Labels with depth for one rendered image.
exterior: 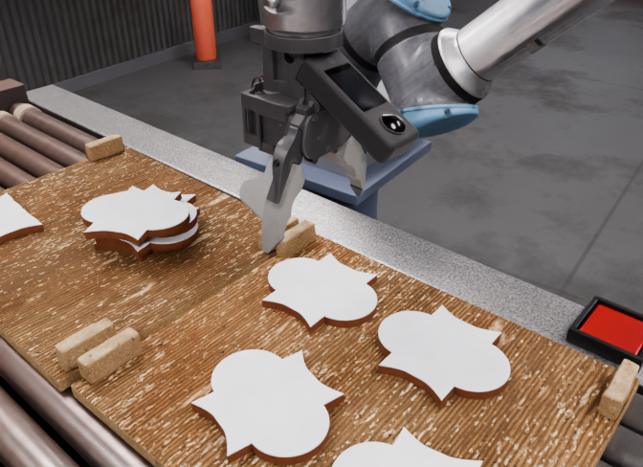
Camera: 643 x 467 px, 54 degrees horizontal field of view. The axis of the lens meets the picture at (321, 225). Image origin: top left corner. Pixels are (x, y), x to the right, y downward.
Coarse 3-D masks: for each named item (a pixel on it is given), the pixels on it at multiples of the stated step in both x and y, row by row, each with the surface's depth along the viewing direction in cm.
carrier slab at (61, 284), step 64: (0, 192) 91; (64, 192) 91; (192, 192) 91; (0, 256) 77; (64, 256) 77; (128, 256) 77; (192, 256) 77; (256, 256) 77; (0, 320) 67; (64, 320) 67; (128, 320) 67; (64, 384) 60
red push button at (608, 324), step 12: (600, 312) 69; (612, 312) 69; (588, 324) 67; (600, 324) 67; (612, 324) 67; (624, 324) 67; (636, 324) 67; (600, 336) 66; (612, 336) 66; (624, 336) 66; (636, 336) 66; (624, 348) 64; (636, 348) 64
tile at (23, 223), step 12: (0, 204) 86; (12, 204) 86; (0, 216) 83; (12, 216) 83; (24, 216) 83; (0, 228) 80; (12, 228) 80; (24, 228) 81; (36, 228) 81; (0, 240) 79
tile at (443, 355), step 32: (384, 320) 65; (416, 320) 65; (448, 320) 65; (384, 352) 62; (416, 352) 61; (448, 352) 61; (480, 352) 61; (416, 384) 59; (448, 384) 58; (480, 384) 58
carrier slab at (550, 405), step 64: (320, 256) 77; (192, 320) 67; (256, 320) 67; (128, 384) 59; (192, 384) 59; (384, 384) 59; (512, 384) 59; (576, 384) 59; (192, 448) 53; (448, 448) 53; (512, 448) 53; (576, 448) 53
